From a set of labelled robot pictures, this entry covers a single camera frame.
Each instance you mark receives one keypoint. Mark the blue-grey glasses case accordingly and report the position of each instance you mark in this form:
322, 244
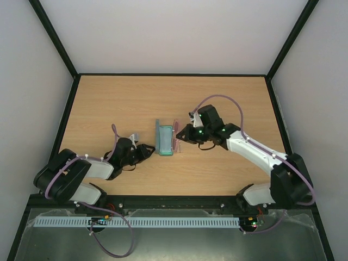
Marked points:
157, 146

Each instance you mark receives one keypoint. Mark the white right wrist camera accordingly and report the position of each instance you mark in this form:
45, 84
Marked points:
195, 119

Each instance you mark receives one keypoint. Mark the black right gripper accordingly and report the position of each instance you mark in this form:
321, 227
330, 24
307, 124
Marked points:
189, 133

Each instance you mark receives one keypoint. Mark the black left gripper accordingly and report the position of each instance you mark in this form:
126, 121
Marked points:
144, 153

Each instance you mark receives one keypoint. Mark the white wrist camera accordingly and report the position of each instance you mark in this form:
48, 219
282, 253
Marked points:
134, 139
195, 119

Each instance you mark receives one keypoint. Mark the black right corner frame post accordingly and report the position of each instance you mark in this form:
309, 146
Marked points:
294, 33

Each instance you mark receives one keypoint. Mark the light blue slotted cable duct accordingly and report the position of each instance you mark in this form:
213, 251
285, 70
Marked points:
137, 222

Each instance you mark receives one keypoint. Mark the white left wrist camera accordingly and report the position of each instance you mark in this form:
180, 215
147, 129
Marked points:
134, 139

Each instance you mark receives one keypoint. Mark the black corner frame post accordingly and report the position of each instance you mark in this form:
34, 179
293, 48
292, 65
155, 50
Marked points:
54, 37
294, 33

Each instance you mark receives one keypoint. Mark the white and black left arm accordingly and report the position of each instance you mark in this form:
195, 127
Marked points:
62, 178

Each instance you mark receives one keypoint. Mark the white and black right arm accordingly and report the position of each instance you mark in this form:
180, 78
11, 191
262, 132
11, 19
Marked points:
289, 183

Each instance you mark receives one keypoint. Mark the light blue cleaning cloth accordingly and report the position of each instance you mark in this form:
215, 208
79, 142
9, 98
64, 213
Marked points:
165, 139

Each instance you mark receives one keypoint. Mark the black left corner frame post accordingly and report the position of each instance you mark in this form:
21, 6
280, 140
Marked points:
54, 37

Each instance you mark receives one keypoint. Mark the black front mounting rail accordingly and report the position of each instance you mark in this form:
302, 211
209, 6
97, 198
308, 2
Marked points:
220, 205

